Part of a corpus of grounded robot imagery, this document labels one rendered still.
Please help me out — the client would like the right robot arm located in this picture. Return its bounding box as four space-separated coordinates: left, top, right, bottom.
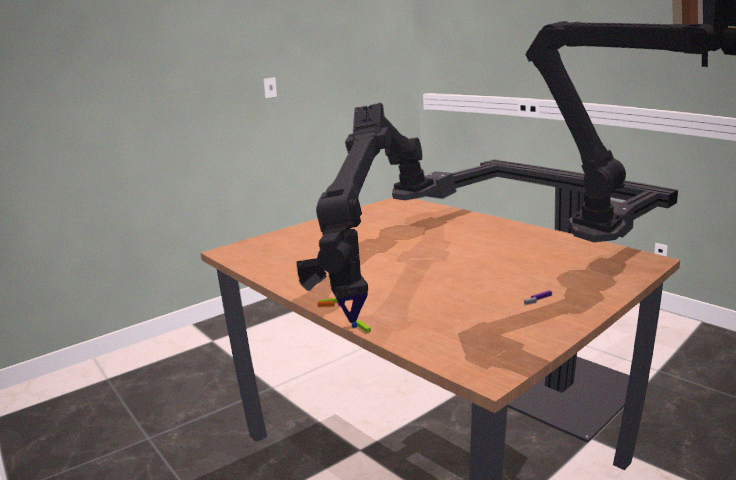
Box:
296 103 434 291

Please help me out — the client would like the purple rod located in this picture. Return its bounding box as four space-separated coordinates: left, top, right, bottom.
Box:
531 291 552 300

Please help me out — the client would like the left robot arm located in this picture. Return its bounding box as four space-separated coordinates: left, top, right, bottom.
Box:
525 0 736 233

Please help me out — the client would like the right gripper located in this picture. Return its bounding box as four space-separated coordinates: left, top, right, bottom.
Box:
330 255 368 323

